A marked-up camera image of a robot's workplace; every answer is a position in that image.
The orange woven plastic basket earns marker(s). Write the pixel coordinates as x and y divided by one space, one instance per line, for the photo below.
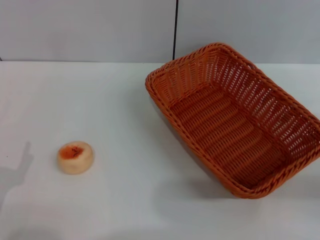
225 130

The round bread with orange centre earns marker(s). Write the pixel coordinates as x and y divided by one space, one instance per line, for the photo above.
75 160

